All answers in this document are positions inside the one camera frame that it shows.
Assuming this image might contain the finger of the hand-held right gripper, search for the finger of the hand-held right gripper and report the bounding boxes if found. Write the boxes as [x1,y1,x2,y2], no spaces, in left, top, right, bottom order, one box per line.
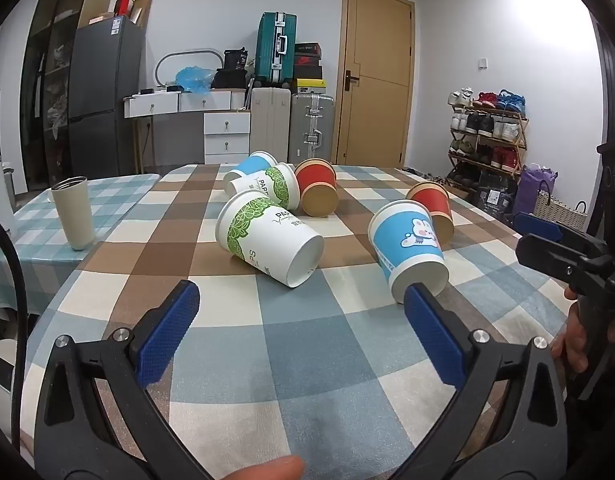
[517,212,608,257]
[516,234,615,294]

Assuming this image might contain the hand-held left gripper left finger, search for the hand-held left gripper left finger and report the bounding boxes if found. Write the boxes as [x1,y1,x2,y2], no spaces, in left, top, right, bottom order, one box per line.
[34,280,223,480]

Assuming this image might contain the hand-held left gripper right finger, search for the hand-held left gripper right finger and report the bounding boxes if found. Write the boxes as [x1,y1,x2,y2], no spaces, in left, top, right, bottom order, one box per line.
[387,282,568,480]

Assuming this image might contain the blue rabbit print paper cup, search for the blue rabbit print paper cup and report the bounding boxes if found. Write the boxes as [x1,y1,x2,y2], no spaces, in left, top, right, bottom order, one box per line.
[368,199,449,305]

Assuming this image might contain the red and brown paper cup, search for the red and brown paper cup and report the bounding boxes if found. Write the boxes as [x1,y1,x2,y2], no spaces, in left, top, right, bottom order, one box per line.
[294,158,339,219]
[405,182,455,246]

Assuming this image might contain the large green leaf paper cup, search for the large green leaf paper cup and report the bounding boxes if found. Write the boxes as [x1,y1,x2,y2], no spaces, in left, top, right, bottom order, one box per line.
[214,189,325,289]

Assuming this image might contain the small green leaf paper cup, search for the small green leaf paper cup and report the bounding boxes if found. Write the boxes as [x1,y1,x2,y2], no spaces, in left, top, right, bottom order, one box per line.
[224,162,301,211]

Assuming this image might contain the plain blue paper cup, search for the plain blue paper cup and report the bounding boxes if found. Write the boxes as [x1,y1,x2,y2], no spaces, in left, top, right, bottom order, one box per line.
[222,151,279,184]

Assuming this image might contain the person's right hand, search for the person's right hand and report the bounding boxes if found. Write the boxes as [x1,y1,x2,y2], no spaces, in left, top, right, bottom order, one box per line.
[551,286,591,374]

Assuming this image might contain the person's left hand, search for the person's left hand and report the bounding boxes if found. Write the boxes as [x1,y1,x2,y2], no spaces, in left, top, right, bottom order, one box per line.
[212,454,305,480]

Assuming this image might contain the woven basket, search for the woven basket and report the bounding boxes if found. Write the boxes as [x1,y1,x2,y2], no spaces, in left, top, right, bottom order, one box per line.
[532,182,589,232]

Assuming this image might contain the purple bag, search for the purple bag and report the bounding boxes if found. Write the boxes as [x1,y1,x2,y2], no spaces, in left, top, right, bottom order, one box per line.
[514,163,559,217]

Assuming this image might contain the dark printed bag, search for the dark printed bag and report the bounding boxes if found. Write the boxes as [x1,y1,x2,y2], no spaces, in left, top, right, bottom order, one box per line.
[474,170,519,219]

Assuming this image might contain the wooden shoe rack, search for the wooden shoe rack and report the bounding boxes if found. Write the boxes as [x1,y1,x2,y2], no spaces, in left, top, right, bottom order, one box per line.
[446,102,529,188]

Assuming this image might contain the rows of shoes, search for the rows of shoes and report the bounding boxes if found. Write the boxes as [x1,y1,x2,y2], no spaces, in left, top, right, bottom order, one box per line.
[447,87,527,171]

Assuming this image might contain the brown blue checked tablecloth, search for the brown blue checked tablecloth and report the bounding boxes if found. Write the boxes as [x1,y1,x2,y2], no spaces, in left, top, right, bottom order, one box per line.
[18,162,583,480]

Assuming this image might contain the beige steel tumbler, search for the beige steel tumbler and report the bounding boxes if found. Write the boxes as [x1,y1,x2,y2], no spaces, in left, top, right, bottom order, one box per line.
[50,176,96,251]

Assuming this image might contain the teal checked tablecloth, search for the teal checked tablecloth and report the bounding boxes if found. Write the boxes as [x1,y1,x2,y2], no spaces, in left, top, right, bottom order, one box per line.
[0,172,161,321]

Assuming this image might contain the white drawer desk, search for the white drawer desk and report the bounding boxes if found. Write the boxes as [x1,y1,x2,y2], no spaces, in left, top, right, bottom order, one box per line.
[123,88,252,167]

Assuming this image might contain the wooden door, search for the wooden door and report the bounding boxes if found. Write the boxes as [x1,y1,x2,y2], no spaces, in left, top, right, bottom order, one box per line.
[335,0,416,169]

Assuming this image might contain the white suitcase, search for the white suitcase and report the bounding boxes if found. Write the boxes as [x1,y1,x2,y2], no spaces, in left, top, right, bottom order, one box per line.
[250,87,293,162]

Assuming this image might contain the silver suitcase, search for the silver suitcase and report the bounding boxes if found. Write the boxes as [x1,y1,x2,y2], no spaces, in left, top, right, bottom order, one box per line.
[289,93,336,165]

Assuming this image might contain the blue plastic bag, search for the blue plastic bag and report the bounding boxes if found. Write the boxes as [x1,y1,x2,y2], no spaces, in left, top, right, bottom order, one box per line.
[176,65,215,95]

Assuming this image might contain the grey refrigerator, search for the grey refrigerator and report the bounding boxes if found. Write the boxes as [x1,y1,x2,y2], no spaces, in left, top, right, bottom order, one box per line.
[68,15,146,177]

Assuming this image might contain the oval mirror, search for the oval mirror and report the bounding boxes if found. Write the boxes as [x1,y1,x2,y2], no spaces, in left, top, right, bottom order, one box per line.
[154,48,224,93]

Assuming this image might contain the black bag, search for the black bag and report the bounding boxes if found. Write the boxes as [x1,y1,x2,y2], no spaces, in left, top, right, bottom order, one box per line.
[210,48,249,90]

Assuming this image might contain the dark glass cabinet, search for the dark glass cabinet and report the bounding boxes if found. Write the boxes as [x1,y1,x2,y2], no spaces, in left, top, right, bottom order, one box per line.
[22,0,91,196]

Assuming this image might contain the stack of black shoe boxes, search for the stack of black shoe boxes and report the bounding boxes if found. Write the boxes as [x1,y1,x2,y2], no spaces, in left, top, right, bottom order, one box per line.
[293,42,323,81]

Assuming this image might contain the teal suitcase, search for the teal suitcase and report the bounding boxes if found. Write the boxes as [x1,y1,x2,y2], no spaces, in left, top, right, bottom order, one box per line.
[254,11,299,87]

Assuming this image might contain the cardboard box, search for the cardboard box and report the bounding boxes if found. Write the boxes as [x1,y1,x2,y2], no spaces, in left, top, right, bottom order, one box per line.
[132,0,153,29]

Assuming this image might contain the black cable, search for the black cable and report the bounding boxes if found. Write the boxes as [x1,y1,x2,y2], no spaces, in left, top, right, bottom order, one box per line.
[0,209,29,413]

